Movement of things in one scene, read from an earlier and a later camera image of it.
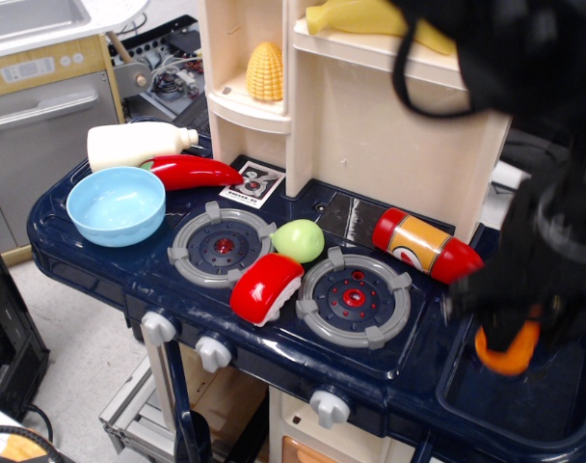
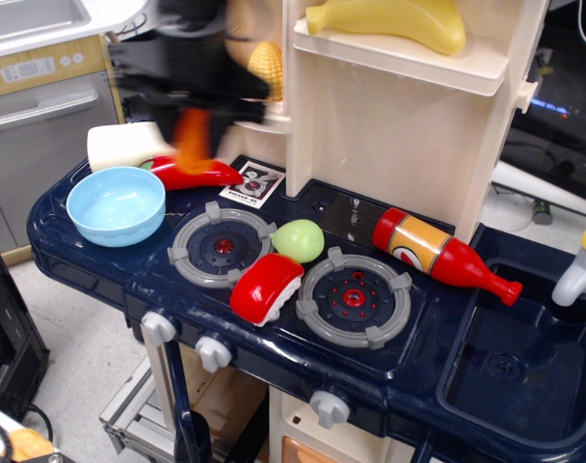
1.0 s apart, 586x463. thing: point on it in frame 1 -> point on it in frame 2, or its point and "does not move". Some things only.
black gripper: x=549 y=258 -> x=182 y=60
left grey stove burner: x=210 y=247 does not move
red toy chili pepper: x=178 y=172 does not move
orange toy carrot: x=514 y=361 -> x=194 y=133
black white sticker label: x=259 y=181 does not move
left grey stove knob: x=159 y=328 does not move
